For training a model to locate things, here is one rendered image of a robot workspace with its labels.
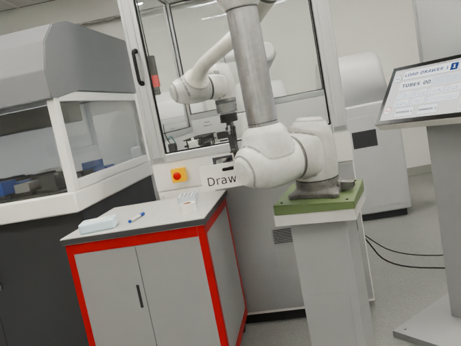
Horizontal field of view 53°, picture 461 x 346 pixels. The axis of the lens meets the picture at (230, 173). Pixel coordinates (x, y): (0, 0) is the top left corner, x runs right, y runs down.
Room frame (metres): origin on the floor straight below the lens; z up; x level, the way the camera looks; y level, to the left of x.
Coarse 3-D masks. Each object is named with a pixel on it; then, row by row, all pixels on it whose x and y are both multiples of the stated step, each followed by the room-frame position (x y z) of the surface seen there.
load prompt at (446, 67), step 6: (456, 60) 1.95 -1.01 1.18; (432, 66) 2.03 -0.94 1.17; (438, 66) 2.00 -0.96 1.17; (444, 66) 1.98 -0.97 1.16; (450, 66) 1.95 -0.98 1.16; (456, 66) 1.93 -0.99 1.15; (408, 72) 2.12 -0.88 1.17; (414, 72) 2.09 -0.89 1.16; (420, 72) 2.07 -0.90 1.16; (426, 72) 2.04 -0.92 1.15; (432, 72) 2.01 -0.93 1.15; (438, 72) 1.98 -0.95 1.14; (444, 72) 1.96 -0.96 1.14; (408, 78) 2.10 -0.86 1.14
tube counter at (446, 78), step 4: (460, 72) 1.89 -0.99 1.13; (436, 76) 1.98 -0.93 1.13; (440, 76) 1.96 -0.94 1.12; (444, 76) 1.95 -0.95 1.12; (448, 76) 1.93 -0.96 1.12; (452, 76) 1.91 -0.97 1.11; (456, 76) 1.90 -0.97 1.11; (460, 76) 1.88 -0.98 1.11; (424, 80) 2.02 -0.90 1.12; (428, 80) 2.00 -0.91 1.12; (432, 80) 1.99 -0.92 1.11; (436, 80) 1.97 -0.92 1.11; (440, 80) 1.95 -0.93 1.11; (444, 80) 1.94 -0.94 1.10; (448, 80) 1.92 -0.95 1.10; (452, 80) 1.90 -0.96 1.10; (456, 80) 1.89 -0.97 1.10; (424, 84) 2.01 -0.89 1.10; (428, 84) 1.99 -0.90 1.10; (432, 84) 1.97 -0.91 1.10
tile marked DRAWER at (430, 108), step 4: (424, 104) 1.95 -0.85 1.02; (428, 104) 1.93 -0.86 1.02; (432, 104) 1.91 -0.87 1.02; (436, 104) 1.90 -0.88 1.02; (420, 108) 1.95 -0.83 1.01; (424, 108) 1.93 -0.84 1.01; (428, 108) 1.92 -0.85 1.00; (432, 108) 1.90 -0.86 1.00; (436, 108) 1.88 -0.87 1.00; (416, 112) 1.95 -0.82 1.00; (420, 112) 1.94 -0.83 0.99; (424, 112) 1.92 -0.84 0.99; (428, 112) 1.91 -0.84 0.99; (432, 112) 1.89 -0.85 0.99
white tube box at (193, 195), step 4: (188, 192) 2.26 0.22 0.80; (192, 192) 2.24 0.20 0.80; (196, 192) 2.22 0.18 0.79; (180, 196) 2.18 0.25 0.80; (184, 196) 2.16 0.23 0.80; (188, 196) 2.14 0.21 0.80; (192, 196) 2.14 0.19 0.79; (196, 196) 2.19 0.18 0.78; (180, 200) 2.14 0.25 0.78; (184, 200) 2.14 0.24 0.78; (188, 200) 2.14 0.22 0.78; (192, 200) 2.14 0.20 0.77; (196, 200) 2.17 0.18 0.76
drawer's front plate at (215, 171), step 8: (200, 168) 2.05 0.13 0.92; (208, 168) 2.04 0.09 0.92; (216, 168) 2.04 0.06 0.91; (200, 176) 2.05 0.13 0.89; (208, 176) 2.05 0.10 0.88; (216, 176) 2.04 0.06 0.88; (224, 176) 2.03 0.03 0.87; (208, 184) 2.05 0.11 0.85; (216, 184) 2.04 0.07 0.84; (224, 184) 2.03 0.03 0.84; (232, 184) 2.03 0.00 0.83; (240, 184) 2.02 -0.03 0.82
